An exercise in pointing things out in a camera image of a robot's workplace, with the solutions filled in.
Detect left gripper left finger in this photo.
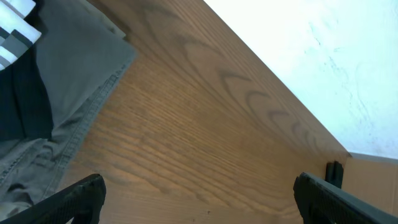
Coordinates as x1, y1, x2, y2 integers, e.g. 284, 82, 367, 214
1, 174, 106, 224

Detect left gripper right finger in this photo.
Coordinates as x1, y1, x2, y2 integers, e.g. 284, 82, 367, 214
293, 172, 397, 224

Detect white t-shirt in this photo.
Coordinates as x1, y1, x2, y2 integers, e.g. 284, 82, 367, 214
1, 0, 42, 70

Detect black table edge clamp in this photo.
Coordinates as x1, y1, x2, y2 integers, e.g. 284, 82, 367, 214
325, 161, 344, 189

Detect folded black cloth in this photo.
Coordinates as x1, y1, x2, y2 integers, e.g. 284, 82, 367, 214
1, 48, 53, 141

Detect folded grey trousers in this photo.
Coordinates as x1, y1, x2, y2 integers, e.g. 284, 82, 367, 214
1, 1, 135, 220

